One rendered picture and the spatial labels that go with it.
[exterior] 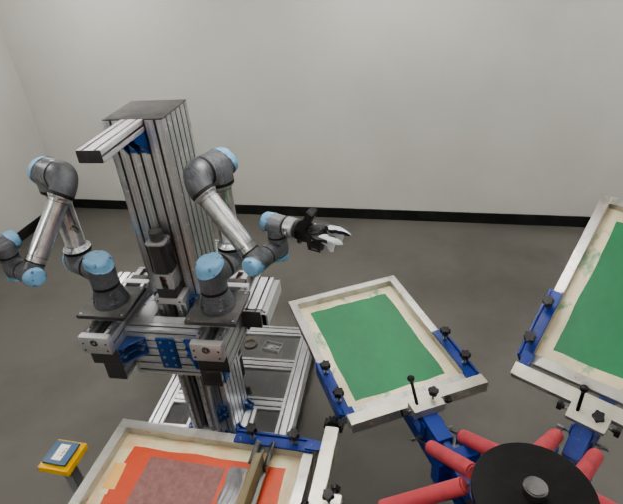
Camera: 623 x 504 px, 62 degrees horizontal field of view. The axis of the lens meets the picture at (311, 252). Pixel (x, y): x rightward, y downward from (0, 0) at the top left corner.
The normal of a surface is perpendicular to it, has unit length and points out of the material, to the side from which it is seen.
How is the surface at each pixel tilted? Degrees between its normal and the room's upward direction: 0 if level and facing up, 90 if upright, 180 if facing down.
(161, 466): 0
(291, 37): 90
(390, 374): 0
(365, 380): 0
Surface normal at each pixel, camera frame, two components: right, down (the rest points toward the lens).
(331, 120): -0.21, 0.54
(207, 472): -0.07, -0.84
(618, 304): -0.42, -0.48
